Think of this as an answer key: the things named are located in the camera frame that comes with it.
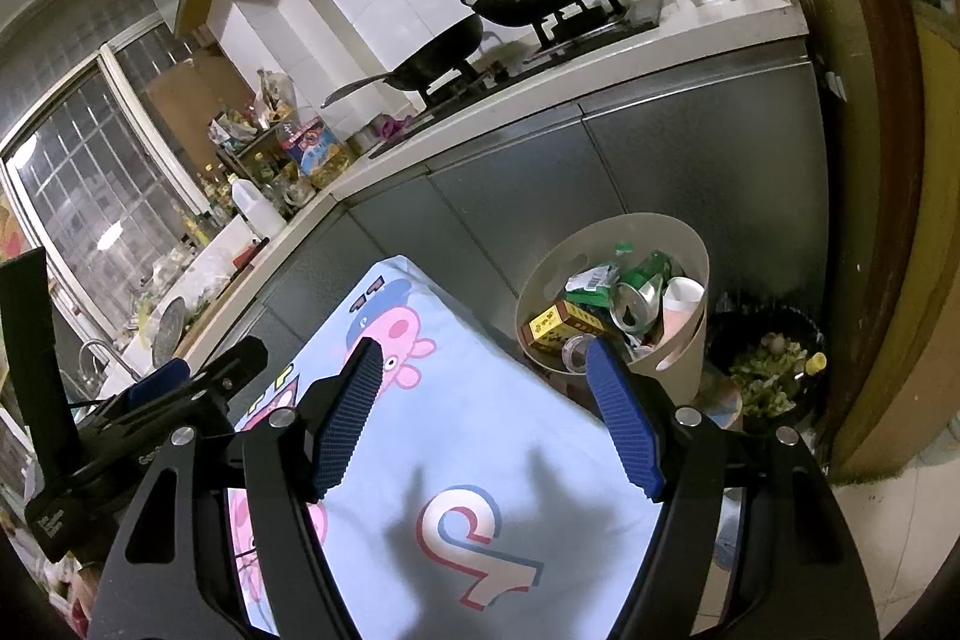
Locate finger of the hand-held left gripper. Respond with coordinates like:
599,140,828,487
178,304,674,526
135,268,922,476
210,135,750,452
120,361,190,412
184,336,269,398

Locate steel faucet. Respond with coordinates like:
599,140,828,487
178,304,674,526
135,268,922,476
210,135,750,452
79,340,125,387

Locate tape roll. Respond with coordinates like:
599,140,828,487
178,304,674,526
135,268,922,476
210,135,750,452
561,334,598,375

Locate gas stove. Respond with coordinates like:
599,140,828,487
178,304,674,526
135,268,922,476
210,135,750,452
367,0,665,158

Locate crushed green can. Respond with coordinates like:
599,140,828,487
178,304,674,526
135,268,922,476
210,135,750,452
609,280,665,333

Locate grey kitchen cabinets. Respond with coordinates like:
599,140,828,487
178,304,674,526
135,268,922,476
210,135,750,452
247,51,833,386

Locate printed blue blanket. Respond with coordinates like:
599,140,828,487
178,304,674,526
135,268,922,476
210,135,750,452
225,255,740,640

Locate cooking oil bottle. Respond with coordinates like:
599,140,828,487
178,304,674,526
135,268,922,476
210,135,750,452
281,116,358,192

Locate yellow red box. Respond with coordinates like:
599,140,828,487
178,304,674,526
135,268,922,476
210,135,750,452
523,301,608,350

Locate row of sauce bottles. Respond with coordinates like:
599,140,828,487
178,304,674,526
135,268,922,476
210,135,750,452
180,156,242,253

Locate brown wooden door frame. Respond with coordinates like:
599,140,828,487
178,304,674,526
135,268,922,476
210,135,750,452
675,0,960,485

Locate barred window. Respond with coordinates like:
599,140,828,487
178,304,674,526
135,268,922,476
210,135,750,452
0,44,220,341

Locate pink paper cup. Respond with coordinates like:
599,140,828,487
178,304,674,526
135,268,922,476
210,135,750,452
660,276,708,350

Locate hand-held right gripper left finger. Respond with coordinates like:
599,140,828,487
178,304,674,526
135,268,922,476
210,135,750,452
88,336,385,640

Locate beige plastic bin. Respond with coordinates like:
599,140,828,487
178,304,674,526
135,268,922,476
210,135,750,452
514,212,710,380

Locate round steel lid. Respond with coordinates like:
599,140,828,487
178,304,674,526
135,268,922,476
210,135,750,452
150,296,188,372

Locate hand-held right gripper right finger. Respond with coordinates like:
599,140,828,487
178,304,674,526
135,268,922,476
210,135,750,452
585,338,880,640

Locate pile of food bags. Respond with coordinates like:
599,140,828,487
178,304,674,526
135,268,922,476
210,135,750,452
208,70,299,154

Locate black frying pan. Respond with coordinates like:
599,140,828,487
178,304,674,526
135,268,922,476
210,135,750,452
322,14,485,109

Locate white plastic jug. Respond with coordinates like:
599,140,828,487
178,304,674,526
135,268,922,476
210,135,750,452
231,176,288,241

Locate black bin with vegetable scraps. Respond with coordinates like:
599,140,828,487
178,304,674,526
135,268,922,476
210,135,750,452
705,302,830,435

